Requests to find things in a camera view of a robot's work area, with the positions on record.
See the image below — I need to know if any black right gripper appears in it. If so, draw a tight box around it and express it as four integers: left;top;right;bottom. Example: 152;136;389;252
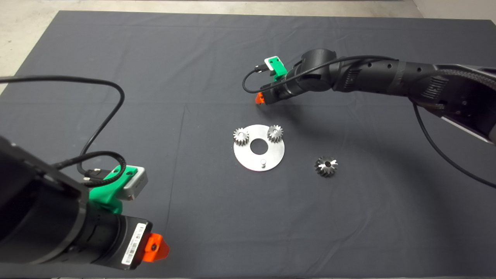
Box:
255;76;295;105

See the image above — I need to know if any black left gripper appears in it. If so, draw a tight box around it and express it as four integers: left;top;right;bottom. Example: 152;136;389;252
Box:
79;214;170;270

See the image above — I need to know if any large steel bevel gear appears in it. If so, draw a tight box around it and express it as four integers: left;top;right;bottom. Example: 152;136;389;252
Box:
315;156;338;178

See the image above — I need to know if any steel spur gear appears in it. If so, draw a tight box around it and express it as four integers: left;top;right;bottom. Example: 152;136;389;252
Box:
267;125;284;143
233;127;250;146

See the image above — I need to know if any round metal plate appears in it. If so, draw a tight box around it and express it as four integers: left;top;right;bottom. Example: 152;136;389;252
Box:
233;124;285;172

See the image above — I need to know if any dark grey table cloth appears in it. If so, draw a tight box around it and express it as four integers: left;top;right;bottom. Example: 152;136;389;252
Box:
0;11;496;278

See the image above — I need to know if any thin black right camera cable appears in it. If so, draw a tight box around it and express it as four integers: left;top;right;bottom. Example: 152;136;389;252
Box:
242;55;496;189

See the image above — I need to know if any thin black camera cable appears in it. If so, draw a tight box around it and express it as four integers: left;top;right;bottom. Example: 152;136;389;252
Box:
242;55;496;189
0;76;126;177

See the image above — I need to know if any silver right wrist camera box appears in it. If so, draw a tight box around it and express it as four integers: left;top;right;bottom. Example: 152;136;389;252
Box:
263;57;283;76

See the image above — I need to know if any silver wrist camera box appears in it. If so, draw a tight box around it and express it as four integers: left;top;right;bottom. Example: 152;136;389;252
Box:
115;167;148;201
263;57;283;76

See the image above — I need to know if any green right camera mount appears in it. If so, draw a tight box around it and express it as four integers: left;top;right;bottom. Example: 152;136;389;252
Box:
269;56;288;83

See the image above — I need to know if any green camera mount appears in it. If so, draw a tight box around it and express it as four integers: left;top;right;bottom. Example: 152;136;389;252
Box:
88;165;139;215
269;56;288;83

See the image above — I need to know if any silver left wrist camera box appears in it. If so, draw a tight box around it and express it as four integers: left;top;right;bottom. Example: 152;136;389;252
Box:
115;167;148;201

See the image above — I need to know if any green left camera mount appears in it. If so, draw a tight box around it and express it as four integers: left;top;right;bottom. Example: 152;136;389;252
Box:
88;165;139;215

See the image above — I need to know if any braided black left arm cable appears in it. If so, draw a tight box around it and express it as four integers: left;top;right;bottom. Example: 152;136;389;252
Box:
52;150;127;187

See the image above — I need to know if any braided black arm cable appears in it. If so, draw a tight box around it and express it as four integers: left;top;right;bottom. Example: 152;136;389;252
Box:
428;64;496;80
52;150;127;187

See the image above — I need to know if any thin black left camera cable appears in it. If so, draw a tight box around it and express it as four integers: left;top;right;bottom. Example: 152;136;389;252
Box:
0;76;126;177

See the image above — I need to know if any braided black right arm cable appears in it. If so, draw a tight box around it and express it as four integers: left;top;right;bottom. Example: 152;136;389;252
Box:
428;64;496;80

